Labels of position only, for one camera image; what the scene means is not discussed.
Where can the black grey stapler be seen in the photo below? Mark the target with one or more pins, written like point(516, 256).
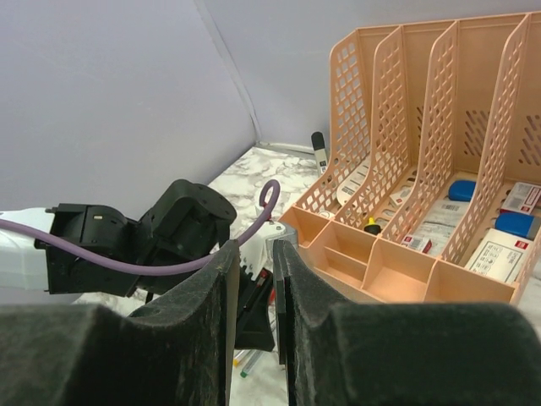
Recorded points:
point(318, 143)

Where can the small white packet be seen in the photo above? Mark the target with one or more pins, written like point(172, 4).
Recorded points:
point(401, 194)

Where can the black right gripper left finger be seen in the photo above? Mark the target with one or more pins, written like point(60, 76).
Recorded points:
point(176, 350)

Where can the orange plastic desk organizer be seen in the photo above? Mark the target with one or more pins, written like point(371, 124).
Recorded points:
point(438, 101)

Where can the white red staples box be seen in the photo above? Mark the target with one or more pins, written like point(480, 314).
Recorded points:
point(500, 256)

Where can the blue eraser box lower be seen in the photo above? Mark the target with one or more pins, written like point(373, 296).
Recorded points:
point(518, 224)

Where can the white pen green end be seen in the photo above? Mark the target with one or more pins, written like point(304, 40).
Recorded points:
point(250, 364)

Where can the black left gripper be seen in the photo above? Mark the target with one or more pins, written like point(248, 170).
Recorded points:
point(255, 304)

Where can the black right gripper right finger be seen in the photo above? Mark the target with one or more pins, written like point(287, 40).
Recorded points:
point(340, 352)

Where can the yellow highlighter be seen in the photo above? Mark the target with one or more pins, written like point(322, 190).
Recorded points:
point(372, 227)

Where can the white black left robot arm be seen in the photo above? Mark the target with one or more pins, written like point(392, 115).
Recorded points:
point(184, 225)

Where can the white pen yellow end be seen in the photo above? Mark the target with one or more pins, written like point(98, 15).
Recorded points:
point(239, 356)

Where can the blue eraser box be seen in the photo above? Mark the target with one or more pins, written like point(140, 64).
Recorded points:
point(518, 224)
point(461, 190)

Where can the blue eraser box upper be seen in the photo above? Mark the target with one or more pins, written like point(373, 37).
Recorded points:
point(461, 190)

